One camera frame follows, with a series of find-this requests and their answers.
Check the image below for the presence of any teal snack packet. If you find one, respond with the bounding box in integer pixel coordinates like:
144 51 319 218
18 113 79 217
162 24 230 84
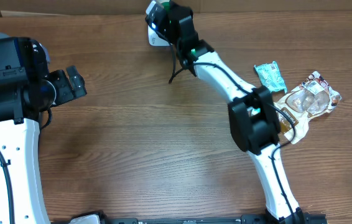
254 61 287 93

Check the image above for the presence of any beige brown snack pouch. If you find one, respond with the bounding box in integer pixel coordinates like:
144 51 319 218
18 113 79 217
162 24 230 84
274 71 342 144

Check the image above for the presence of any green lid white jar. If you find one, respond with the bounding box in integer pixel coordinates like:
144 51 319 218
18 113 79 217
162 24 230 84
161 1 170 10

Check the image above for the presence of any small teal tissue pack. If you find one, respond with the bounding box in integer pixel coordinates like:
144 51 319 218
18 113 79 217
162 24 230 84
249 108 261 116

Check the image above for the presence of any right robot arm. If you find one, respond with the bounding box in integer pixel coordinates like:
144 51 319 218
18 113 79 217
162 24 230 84
146 1 306 223

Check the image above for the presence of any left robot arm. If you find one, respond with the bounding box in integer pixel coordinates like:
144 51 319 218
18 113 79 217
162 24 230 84
0 33 86 223

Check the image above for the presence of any white barcode scanner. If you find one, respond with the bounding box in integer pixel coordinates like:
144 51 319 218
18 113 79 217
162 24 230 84
148 26 169 47

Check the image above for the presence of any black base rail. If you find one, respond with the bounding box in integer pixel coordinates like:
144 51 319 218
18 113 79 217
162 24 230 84
52 210 328 224

